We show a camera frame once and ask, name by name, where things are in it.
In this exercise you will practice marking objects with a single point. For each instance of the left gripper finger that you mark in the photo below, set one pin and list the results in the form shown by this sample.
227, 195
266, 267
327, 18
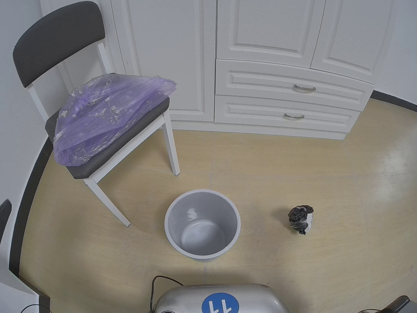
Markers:
5, 214

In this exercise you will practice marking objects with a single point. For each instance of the purple plastic bag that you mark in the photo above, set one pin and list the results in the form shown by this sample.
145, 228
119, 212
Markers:
107, 116

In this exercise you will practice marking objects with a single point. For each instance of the black plastic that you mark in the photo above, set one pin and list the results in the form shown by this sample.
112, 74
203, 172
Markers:
298, 218

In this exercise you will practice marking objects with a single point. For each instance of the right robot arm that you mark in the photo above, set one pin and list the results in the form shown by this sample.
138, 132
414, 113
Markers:
399, 302

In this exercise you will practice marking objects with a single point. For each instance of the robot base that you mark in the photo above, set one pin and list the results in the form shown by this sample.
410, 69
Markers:
182, 300

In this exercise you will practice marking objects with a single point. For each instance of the white trash bin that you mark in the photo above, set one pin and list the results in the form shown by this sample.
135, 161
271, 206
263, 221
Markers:
202, 227

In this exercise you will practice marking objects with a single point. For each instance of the white chair grey cushions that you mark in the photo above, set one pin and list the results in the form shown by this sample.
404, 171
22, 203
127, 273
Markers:
58, 34

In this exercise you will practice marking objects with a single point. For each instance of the white wardrobe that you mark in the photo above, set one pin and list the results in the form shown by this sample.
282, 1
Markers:
267, 21

